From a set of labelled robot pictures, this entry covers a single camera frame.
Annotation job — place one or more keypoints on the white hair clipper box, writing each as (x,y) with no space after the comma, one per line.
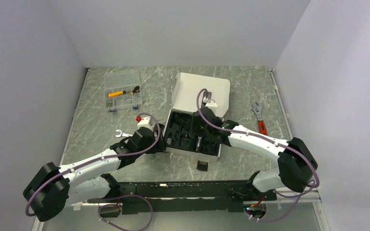
(194,99)

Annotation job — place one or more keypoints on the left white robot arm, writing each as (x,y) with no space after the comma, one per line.
(55,187)

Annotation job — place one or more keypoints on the black comb guard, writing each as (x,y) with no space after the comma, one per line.
(202,165)

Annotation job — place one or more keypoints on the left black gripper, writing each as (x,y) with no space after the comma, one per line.
(160,147)

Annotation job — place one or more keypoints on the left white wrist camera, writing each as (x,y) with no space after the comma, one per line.
(144,122)

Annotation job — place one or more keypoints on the clear plastic organizer box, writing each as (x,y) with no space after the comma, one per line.
(118,81)

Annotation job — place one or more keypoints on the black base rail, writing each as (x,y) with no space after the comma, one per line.
(228,195)

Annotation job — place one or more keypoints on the red handled adjustable wrench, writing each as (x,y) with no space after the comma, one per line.
(257,109)

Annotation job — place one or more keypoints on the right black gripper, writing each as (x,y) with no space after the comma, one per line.
(196,124)

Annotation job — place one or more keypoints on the black yellow small tool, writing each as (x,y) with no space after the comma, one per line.
(135,90)

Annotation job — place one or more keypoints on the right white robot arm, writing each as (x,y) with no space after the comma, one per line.
(296,167)

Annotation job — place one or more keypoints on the silver combination wrench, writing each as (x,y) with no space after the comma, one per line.
(119,133)

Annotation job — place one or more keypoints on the black silver hair clipper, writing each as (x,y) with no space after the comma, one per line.
(199,144)

